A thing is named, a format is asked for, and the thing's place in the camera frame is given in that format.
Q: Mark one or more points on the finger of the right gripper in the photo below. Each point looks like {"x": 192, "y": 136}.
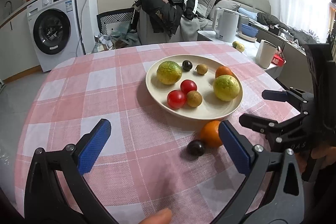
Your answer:
{"x": 291, "y": 96}
{"x": 291, "y": 129}

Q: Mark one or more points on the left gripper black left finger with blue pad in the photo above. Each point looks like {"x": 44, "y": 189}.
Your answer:
{"x": 56, "y": 191}

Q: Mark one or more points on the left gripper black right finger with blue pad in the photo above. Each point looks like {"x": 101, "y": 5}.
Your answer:
{"x": 272, "y": 190}

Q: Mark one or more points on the yellow-green citrus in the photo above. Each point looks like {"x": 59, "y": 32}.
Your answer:
{"x": 226, "y": 87}
{"x": 169, "y": 72}

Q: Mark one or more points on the orange mandarin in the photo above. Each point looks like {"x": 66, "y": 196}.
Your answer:
{"x": 223, "y": 70}
{"x": 209, "y": 135}

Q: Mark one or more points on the dark plum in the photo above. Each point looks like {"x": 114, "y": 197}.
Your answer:
{"x": 187, "y": 65}
{"x": 196, "y": 148}

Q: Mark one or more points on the brown longan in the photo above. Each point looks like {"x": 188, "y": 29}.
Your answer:
{"x": 201, "y": 69}
{"x": 194, "y": 99}

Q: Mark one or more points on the red tomato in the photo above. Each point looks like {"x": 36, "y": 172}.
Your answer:
{"x": 176, "y": 99}
{"x": 188, "y": 86}

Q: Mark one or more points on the right hand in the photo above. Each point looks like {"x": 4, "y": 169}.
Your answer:
{"x": 323, "y": 151}

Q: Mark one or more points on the left hand fingertip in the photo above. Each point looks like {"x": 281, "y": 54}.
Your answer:
{"x": 163, "y": 216}

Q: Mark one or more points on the red small box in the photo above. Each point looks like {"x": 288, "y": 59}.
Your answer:
{"x": 278, "y": 58}

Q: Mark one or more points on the white cup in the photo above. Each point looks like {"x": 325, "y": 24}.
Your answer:
{"x": 265, "y": 53}

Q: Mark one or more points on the green fruit on side table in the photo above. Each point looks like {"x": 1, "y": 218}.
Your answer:
{"x": 238, "y": 46}

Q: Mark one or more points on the blue bowl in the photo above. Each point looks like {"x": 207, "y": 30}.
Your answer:
{"x": 249, "y": 30}

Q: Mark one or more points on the cream round plate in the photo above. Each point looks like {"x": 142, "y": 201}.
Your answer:
{"x": 211, "y": 108}

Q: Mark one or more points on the grey sofa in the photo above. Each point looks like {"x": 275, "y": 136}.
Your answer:
{"x": 259, "y": 11}

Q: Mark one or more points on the white electric kettle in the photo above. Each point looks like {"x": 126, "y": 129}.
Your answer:
{"x": 225, "y": 24}

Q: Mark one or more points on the pink checkered tablecloth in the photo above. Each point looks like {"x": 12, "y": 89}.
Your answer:
{"x": 143, "y": 167}

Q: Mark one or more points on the pile of dark clothes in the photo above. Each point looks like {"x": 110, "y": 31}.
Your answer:
{"x": 164, "y": 15}

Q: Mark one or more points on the white washing machine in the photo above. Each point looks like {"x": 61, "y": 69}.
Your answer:
{"x": 54, "y": 28}

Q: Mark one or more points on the black mesh chair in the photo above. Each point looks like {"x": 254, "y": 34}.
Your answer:
{"x": 107, "y": 21}

